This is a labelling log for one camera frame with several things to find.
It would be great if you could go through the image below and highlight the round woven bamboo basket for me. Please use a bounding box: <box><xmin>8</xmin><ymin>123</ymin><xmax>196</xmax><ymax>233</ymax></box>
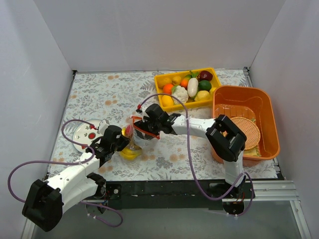
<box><xmin>231</xmin><ymin>117</ymin><xmax>261</xmax><ymax>150</ymax></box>

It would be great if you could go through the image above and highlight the fake yellow lemon front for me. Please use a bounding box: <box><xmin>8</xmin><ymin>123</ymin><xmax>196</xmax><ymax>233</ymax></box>
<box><xmin>161</xmin><ymin>95</ymin><xmax>174</xmax><ymax>107</ymax></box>

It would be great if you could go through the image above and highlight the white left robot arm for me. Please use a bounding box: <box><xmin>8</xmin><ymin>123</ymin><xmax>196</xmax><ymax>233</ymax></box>
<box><xmin>22</xmin><ymin>125</ymin><xmax>130</xmax><ymax>232</ymax></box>

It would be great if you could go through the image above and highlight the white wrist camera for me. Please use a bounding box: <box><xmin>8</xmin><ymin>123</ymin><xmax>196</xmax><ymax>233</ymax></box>
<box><xmin>93</xmin><ymin>119</ymin><xmax>109</xmax><ymax>135</ymax></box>
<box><xmin>136</xmin><ymin>104</ymin><xmax>149</xmax><ymax>118</ymax></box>

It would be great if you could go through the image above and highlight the clear zip top bag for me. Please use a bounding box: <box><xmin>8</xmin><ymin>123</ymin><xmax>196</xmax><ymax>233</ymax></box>
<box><xmin>119</xmin><ymin>116</ymin><xmax>160</xmax><ymax>160</ymax></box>

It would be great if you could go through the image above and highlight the fake white cauliflower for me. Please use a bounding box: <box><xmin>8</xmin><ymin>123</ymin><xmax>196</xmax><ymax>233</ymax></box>
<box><xmin>172</xmin><ymin>85</ymin><xmax>189</xmax><ymax>105</ymax></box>

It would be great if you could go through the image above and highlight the fake white radish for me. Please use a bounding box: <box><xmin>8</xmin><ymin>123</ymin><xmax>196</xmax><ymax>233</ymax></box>
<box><xmin>187</xmin><ymin>71</ymin><xmax>198</xmax><ymax>99</ymax></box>

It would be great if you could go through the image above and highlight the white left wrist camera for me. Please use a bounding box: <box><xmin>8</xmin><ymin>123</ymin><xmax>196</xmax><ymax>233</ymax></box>
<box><xmin>93</xmin><ymin>119</ymin><xmax>109</xmax><ymax>135</ymax></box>

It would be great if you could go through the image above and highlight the yellow plastic tray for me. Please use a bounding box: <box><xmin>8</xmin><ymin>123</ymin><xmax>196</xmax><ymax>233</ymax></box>
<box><xmin>155</xmin><ymin>68</ymin><xmax>221</xmax><ymax>112</ymax></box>

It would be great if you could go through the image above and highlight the fake mango green orange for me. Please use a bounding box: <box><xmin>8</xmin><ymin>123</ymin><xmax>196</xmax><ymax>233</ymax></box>
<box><xmin>180</xmin><ymin>78</ymin><xmax>189</xmax><ymax>89</ymax></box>

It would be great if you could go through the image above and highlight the orange plastic tub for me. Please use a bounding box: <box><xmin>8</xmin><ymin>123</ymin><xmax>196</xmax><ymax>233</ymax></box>
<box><xmin>212</xmin><ymin>86</ymin><xmax>280</xmax><ymax>167</ymax></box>

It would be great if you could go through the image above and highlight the fake green lime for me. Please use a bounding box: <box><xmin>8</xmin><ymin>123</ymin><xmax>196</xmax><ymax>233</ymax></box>
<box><xmin>198</xmin><ymin>80</ymin><xmax>212</xmax><ymax>92</ymax></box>

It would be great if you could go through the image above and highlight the white fruit pattern plate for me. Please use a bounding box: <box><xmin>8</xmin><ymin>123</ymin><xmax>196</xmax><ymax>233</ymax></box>
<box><xmin>72</xmin><ymin>119</ymin><xmax>102</xmax><ymax>153</ymax></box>

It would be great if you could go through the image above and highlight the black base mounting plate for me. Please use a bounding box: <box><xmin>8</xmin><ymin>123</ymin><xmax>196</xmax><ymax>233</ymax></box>
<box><xmin>84</xmin><ymin>179</ymin><xmax>255</xmax><ymax>211</ymax></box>

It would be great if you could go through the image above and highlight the fake bumpy yellow lemon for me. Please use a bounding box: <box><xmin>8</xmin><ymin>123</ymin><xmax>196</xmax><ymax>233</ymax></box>
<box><xmin>194</xmin><ymin>90</ymin><xmax>211</xmax><ymax>102</ymax></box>

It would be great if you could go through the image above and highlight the fake small yellow fruit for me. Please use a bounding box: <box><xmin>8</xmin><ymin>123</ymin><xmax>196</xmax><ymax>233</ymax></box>
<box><xmin>172</xmin><ymin>76</ymin><xmax>182</xmax><ymax>86</ymax></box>

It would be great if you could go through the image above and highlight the fake orange tangerine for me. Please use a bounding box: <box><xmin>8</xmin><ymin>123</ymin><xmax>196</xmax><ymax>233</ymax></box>
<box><xmin>163</xmin><ymin>84</ymin><xmax>174</xmax><ymax>95</ymax></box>

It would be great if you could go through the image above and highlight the fake yellow banana bunch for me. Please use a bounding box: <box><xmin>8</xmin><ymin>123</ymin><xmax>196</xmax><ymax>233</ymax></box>
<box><xmin>119</xmin><ymin>127</ymin><xmax>142</xmax><ymax>160</ymax></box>

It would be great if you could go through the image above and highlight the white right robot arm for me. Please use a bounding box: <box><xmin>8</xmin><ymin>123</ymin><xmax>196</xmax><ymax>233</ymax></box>
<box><xmin>133</xmin><ymin>104</ymin><xmax>247</xmax><ymax>201</ymax></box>

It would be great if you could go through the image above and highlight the fake yellow fruit back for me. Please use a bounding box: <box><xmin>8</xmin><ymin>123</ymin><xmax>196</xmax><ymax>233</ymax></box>
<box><xmin>158</xmin><ymin>77</ymin><xmax>172</xmax><ymax>88</ymax></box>

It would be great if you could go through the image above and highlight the fake red apple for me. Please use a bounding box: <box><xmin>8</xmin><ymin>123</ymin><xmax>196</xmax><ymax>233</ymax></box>
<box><xmin>197</xmin><ymin>70</ymin><xmax>213</xmax><ymax>81</ymax></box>

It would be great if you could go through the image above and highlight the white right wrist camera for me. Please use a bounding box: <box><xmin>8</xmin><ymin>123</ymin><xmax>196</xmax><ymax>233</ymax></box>
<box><xmin>136</xmin><ymin>104</ymin><xmax>149</xmax><ymax>118</ymax></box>

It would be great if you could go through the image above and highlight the fake red strawberry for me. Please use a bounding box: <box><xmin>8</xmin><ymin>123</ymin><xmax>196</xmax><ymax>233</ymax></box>
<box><xmin>125</xmin><ymin>124</ymin><xmax>134</xmax><ymax>137</ymax></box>

